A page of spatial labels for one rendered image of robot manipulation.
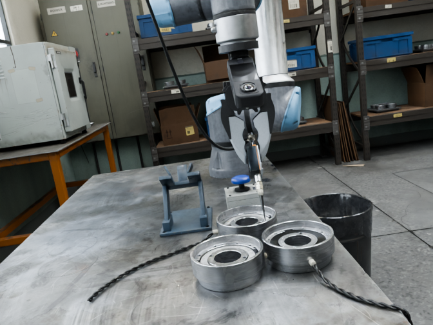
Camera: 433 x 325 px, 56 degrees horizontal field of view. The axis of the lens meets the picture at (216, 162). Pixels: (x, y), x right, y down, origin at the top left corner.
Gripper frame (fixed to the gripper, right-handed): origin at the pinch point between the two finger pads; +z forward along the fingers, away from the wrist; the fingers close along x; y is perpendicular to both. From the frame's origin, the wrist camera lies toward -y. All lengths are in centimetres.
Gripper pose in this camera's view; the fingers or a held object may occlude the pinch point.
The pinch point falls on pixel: (252, 156)
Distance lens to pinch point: 73.9
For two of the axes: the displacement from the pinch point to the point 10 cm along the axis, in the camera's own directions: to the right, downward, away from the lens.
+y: 0.0, -2.2, 9.8
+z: 1.4, 9.7, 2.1
